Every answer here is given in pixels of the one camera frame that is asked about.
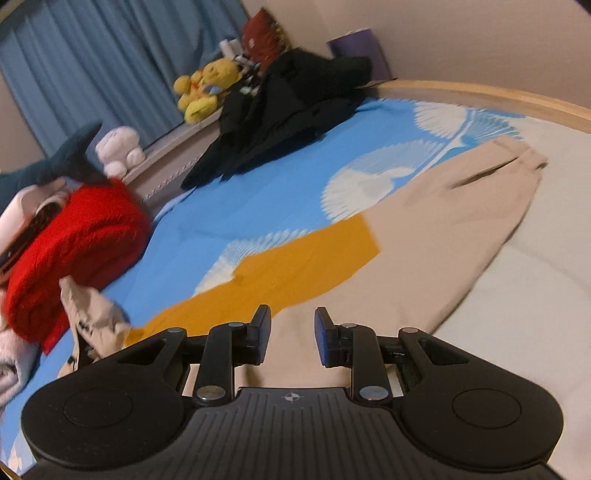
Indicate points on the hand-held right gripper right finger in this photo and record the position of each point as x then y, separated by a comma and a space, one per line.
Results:
323, 339

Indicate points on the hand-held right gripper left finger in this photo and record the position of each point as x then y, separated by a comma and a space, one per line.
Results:
264, 332

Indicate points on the beige and orange sweatshirt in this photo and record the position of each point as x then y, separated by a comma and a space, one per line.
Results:
415, 240

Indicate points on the pile of black clothes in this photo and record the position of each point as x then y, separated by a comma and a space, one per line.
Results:
277, 120

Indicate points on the blue printed blanket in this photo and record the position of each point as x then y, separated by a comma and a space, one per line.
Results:
231, 203

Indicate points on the folded red sweater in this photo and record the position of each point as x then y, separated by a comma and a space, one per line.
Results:
83, 240

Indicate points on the white plush toy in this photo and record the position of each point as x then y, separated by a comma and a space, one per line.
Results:
117, 147

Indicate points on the folded white fleece garment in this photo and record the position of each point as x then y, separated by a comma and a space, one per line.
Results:
14, 374

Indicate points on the yellow plush toy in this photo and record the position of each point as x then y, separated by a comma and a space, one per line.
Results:
207, 83

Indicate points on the dark blue shark plush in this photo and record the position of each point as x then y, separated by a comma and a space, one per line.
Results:
64, 157

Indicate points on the small white figurine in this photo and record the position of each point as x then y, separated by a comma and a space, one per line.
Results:
233, 48

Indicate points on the red cushion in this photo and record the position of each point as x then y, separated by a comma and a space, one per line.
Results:
263, 37

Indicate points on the purple container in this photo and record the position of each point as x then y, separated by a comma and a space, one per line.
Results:
364, 46

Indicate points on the blue curtain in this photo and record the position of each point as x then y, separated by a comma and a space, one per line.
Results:
92, 60

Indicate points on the wooden bed frame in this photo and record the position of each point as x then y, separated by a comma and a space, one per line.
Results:
508, 97

